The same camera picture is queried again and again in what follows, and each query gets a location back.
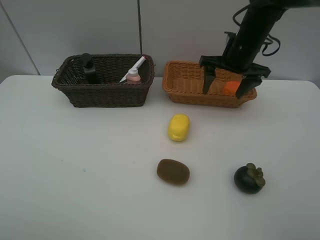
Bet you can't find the dark brown wicker basket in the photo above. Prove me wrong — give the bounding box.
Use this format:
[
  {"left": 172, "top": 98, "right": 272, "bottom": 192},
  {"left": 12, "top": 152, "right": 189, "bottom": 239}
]
[{"left": 51, "top": 54, "right": 155, "bottom": 108}]

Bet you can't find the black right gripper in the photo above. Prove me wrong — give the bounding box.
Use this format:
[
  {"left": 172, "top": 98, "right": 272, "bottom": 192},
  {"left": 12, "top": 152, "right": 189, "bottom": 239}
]
[{"left": 199, "top": 34, "right": 271, "bottom": 98}]

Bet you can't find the white pink marker pen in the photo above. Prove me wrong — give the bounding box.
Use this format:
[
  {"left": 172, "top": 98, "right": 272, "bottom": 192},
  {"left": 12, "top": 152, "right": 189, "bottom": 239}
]
[{"left": 119, "top": 55, "right": 147, "bottom": 85}]

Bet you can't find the yellow lemon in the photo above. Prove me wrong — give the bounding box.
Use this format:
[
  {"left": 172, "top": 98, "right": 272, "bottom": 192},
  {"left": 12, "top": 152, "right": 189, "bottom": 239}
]
[{"left": 167, "top": 114, "right": 191, "bottom": 142}]

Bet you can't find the orange wicker basket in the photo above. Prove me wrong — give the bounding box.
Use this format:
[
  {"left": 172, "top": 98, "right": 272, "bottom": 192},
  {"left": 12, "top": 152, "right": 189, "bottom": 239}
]
[{"left": 162, "top": 61, "right": 257, "bottom": 108}]

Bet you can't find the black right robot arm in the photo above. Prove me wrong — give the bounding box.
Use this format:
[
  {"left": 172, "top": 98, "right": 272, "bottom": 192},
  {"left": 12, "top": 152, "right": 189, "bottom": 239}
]
[{"left": 199, "top": 0, "right": 320, "bottom": 99}]

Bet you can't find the orange mandarin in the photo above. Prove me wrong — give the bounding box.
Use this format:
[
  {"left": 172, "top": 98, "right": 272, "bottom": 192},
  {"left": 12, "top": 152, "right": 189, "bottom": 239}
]
[{"left": 222, "top": 80, "right": 241, "bottom": 96}]

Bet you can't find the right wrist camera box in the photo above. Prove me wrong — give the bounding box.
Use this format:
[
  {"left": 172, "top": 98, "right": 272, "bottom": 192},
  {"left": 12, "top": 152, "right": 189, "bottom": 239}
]
[{"left": 222, "top": 31, "right": 236, "bottom": 56}]

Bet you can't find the pink squeeze bottle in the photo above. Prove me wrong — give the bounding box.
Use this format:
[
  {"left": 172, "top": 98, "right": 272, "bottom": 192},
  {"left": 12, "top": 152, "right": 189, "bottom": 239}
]
[{"left": 125, "top": 67, "right": 141, "bottom": 85}]

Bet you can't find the dark green pump bottle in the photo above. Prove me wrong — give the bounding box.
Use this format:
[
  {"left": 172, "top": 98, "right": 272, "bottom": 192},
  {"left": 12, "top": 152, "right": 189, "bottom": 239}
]
[{"left": 80, "top": 53, "right": 100, "bottom": 85}]

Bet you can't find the brown kiwi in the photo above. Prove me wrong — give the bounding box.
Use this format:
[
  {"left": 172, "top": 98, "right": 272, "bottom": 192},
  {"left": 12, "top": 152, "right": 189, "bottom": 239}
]
[{"left": 156, "top": 159, "right": 190, "bottom": 186}]

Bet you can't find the dark purple mangosteen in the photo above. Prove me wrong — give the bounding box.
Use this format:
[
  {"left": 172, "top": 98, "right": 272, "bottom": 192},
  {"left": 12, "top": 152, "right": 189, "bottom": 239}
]
[{"left": 233, "top": 163, "right": 266, "bottom": 195}]

